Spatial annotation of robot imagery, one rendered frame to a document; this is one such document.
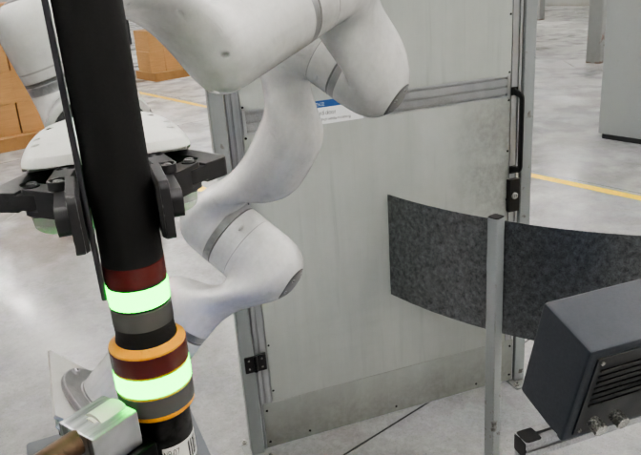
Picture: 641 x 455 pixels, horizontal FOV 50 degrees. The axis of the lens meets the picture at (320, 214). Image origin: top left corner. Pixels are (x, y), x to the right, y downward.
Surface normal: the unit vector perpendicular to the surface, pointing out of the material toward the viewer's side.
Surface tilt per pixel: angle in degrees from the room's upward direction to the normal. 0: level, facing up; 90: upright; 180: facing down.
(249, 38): 79
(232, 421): 0
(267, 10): 61
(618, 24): 90
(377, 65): 95
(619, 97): 90
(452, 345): 90
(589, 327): 15
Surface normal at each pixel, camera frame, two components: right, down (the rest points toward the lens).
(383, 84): 0.52, 0.40
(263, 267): -0.04, -0.15
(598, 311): 0.02, -0.83
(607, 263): -0.41, 0.34
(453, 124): 0.33, 0.30
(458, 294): -0.66, 0.30
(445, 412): -0.07, -0.94
